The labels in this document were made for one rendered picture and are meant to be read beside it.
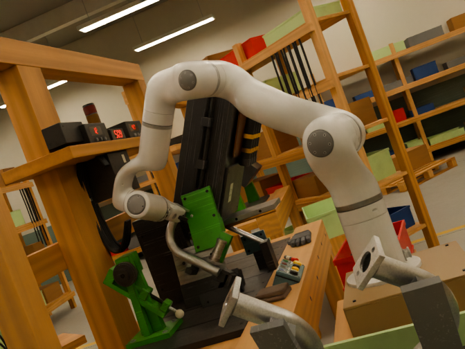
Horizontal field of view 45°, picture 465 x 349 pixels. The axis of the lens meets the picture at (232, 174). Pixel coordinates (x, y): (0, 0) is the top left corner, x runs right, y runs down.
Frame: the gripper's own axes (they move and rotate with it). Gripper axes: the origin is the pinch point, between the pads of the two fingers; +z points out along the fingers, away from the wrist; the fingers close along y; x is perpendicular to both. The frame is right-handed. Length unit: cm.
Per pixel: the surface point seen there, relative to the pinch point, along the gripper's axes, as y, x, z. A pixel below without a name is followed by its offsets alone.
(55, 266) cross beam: 16.6, 30.5, -27.6
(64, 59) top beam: 65, -29, -9
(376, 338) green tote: -76, -8, -75
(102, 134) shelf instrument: 34.4, -11.7, -11.2
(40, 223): 396, 182, 519
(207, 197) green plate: -6.5, -9.5, 2.6
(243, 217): -17.7, -8.5, 14.9
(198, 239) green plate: -10.7, 4.9, 2.8
